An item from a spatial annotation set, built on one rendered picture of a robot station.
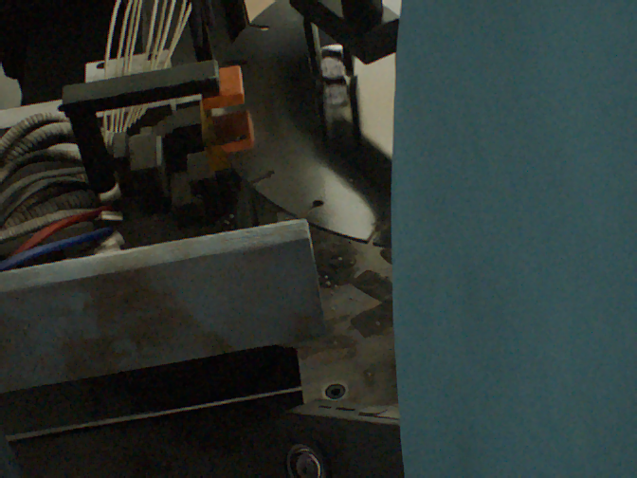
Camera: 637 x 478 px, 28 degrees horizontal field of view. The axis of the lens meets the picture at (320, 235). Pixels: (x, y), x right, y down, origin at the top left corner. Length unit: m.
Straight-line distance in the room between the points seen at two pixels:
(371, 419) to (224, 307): 0.11
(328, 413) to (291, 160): 0.21
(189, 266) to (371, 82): 0.22
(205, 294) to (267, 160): 0.13
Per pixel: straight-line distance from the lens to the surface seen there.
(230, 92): 0.73
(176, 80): 0.73
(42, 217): 0.78
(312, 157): 0.70
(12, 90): 1.22
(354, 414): 0.53
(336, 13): 0.70
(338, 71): 0.75
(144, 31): 1.10
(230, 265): 0.58
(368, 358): 0.72
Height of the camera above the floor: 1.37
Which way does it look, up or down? 40 degrees down
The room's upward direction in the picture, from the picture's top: 10 degrees counter-clockwise
